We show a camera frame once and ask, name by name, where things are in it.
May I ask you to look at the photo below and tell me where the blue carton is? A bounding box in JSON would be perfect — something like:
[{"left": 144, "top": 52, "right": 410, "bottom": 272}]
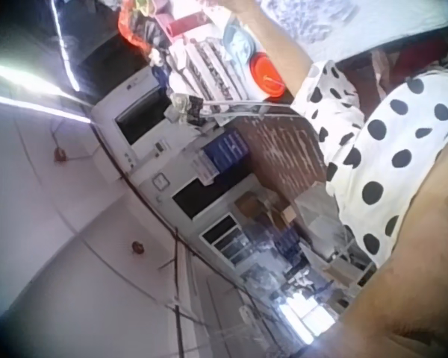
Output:
[{"left": 193, "top": 130, "right": 252, "bottom": 184}]

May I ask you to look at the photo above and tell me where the white tube light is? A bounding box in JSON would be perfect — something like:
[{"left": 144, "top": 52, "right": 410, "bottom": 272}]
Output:
[{"left": 49, "top": 0, "right": 81, "bottom": 92}]

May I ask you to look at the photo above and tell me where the stack of white trays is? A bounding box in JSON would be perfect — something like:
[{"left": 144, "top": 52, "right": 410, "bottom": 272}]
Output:
[{"left": 167, "top": 36, "right": 255, "bottom": 113}]

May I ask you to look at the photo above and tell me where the dark red cloth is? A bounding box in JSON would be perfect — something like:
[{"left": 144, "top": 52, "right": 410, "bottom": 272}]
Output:
[{"left": 343, "top": 37, "right": 448, "bottom": 113}]

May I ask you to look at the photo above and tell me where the brown patterned cloth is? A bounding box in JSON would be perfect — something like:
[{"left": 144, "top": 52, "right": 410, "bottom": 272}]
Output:
[{"left": 227, "top": 110, "right": 330, "bottom": 199}]

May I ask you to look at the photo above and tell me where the black wall cable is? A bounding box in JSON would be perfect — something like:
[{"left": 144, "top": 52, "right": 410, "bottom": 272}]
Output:
[{"left": 91, "top": 125, "right": 184, "bottom": 358}]

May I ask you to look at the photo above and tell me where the light blue plate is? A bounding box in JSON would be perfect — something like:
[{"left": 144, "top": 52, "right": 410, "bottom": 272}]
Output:
[{"left": 222, "top": 14, "right": 259, "bottom": 65}]

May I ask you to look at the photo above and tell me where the orange plastic bag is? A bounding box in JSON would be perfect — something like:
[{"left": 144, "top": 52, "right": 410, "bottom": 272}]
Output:
[{"left": 117, "top": 0, "right": 162, "bottom": 50}]

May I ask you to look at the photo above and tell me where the white appliance with dark window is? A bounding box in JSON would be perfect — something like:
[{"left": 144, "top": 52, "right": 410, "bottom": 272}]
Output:
[{"left": 90, "top": 66, "right": 181, "bottom": 180}]

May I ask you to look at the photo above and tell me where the orange round lid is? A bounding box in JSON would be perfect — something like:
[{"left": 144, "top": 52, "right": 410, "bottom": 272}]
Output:
[{"left": 249, "top": 51, "right": 286, "bottom": 103}]

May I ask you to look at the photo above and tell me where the red box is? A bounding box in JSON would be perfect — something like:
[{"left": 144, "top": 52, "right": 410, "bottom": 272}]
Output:
[{"left": 167, "top": 10, "right": 214, "bottom": 39}]

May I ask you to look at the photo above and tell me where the cluttered shelf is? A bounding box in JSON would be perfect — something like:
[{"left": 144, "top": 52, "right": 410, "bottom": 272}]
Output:
[{"left": 197, "top": 178, "right": 379, "bottom": 299}]

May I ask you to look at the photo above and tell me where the white patterned sheet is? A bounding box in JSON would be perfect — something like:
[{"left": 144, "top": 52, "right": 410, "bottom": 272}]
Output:
[{"left": 260, "top": 0, "right": 448, "bottom": 65}]

